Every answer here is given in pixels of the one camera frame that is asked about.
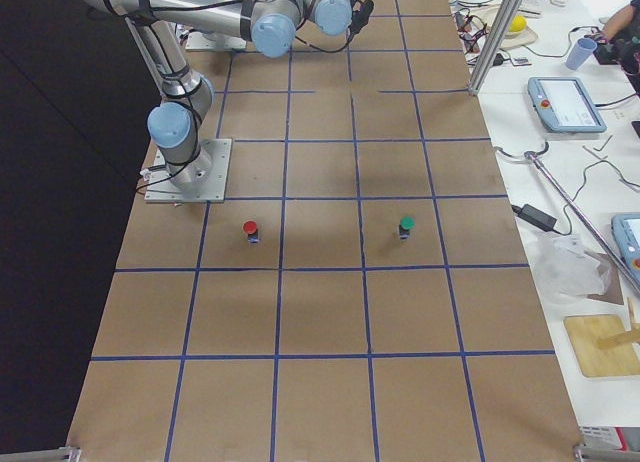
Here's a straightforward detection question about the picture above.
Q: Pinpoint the blue teach pendant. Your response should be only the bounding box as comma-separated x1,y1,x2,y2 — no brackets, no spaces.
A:
611,213,639,283
527,77,607,134

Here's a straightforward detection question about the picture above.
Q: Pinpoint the beige tray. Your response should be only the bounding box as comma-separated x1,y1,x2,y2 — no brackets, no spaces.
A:
500,22,538,49

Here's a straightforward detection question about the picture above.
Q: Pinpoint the aluminium frame post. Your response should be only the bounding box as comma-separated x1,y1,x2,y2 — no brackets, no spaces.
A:
468,0,522,96

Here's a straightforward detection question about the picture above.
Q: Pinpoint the yellow lemon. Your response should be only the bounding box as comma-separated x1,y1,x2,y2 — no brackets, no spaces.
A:
507,15,527,36

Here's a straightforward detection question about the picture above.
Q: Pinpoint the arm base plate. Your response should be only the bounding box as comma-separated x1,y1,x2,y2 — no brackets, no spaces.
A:
186,31,246,52
144,139,233,203

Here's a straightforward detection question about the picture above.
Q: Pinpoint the light blue plastic cup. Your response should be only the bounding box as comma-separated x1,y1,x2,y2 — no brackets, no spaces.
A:
565,37,598,71

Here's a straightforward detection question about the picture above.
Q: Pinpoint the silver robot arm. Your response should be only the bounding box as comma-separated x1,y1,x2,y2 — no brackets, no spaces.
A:
82,0,374,202

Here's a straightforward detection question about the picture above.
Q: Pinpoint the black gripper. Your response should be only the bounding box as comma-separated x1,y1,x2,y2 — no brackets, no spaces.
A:
349,0,374,32

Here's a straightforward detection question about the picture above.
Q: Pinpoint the red push button switch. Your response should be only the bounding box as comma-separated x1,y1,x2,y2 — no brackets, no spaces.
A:
242,220,260,244

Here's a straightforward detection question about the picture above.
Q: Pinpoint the black power adapter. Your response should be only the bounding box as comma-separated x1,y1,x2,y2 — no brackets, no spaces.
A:
517,204,557,232

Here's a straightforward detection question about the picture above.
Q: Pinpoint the clear plastic bag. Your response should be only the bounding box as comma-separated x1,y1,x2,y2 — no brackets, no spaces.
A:
531,233,623,305

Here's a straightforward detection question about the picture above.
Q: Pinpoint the metal rod with handle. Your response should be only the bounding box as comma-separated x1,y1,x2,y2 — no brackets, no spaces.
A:
494,140,639,292

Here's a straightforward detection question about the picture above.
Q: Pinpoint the green push button switch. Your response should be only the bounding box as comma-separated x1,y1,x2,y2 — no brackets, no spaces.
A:
398,216,415,240

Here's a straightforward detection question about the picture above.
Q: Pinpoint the wooden cutting board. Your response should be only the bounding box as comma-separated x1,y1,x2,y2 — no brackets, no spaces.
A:
564,314,639,378

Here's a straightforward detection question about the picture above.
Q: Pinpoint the person forearm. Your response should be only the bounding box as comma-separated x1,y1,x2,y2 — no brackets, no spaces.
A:
602,0,639,40

